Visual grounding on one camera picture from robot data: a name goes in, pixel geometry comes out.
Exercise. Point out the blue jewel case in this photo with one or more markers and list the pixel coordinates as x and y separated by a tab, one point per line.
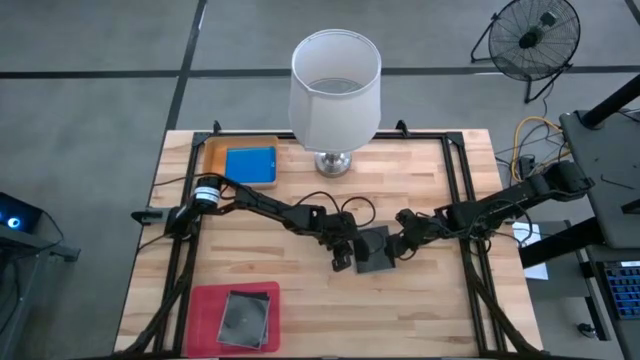
250	165

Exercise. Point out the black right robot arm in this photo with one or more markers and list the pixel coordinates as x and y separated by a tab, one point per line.
525	195

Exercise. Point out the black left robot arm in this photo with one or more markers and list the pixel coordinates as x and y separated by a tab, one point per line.
260	202

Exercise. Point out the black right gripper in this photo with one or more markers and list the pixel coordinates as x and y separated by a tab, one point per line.
425	227

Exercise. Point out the clear jewel case black tray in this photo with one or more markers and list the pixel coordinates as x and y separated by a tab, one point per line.
377	260
244	320
252	294

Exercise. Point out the translucent orange plastic bin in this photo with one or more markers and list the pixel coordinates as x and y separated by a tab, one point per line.
212	155

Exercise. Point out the computer with blue light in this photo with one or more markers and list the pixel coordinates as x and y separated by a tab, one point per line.
17	212

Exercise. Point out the black desk leg bar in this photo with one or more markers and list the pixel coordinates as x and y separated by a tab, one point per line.
560	245

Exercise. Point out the white shade silver table lamp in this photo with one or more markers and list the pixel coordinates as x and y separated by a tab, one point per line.
335	100

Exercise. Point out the black floor fan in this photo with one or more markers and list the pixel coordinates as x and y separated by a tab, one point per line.
532	40

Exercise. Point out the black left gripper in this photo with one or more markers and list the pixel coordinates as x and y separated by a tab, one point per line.
340	230

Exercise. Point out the black diagonal pole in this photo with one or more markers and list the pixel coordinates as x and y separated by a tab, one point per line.
612	102

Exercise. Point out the white paper sheet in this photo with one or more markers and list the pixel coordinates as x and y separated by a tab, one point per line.
535	270

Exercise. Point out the black clamp bracket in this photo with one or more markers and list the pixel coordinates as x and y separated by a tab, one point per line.
147	216

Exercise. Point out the pink plastic bin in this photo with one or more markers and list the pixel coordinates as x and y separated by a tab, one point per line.
200	320

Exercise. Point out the grey side desk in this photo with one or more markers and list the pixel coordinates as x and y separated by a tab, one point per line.
610	165

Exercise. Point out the black power strip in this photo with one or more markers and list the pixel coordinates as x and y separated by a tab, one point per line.
527	165

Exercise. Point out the blue backlit keyboard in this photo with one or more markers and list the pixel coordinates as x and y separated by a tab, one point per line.
625	290

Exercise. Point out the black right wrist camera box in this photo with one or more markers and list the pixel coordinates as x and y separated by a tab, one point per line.
406	217

